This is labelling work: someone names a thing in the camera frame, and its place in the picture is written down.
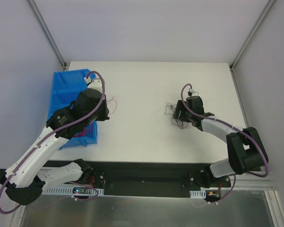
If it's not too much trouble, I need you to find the red black wire bundle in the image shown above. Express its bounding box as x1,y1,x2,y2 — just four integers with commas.
164,102,190,130

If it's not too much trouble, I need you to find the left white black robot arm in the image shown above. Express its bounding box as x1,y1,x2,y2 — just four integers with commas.
0,88,109,206

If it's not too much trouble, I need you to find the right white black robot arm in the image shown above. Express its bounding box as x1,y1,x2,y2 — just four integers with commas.
173,96,268,187

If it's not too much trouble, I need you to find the blue plastic compartment bin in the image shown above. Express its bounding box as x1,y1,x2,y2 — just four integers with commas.
47,69,98,149

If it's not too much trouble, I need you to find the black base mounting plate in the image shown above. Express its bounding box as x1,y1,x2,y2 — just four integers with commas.
77,161,233,198

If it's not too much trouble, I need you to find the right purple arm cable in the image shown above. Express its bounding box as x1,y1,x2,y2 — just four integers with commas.
181,83,270,206

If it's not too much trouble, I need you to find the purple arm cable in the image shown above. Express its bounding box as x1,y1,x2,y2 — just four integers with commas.
0,70,107,214
181,83,270,206

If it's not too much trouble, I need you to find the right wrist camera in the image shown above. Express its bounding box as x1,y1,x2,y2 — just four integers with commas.
187,88,200,96

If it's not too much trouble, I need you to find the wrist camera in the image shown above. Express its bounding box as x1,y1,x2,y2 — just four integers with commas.
84,77,103,92
187,88,200,96

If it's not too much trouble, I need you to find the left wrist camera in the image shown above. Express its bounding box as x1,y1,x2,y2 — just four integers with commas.
84,77,103,92

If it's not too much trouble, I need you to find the left aluminium corner post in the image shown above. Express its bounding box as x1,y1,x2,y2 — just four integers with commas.
26,0,68,70

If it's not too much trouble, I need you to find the aluminium corner post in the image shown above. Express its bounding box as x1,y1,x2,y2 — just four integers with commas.
230,0,278,71
26,0,68,70

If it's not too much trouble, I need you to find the right white cable duct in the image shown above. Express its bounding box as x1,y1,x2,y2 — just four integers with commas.
189,189,206,199

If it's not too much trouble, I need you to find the white cable duct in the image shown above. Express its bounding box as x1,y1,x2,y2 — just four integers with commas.
189,189,206,199
42,186,104,197

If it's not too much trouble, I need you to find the left white cable duct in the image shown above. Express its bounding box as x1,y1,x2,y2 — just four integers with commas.
42,186,104,197

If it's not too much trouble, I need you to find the aluminium front rail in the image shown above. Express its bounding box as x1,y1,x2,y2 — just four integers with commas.
21,166,277,190

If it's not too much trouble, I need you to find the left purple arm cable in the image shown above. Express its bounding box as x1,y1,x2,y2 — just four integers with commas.
0,70,107,214

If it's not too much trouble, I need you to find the right aluminium corner post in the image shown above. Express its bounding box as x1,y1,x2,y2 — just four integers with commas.
230,0,278,71

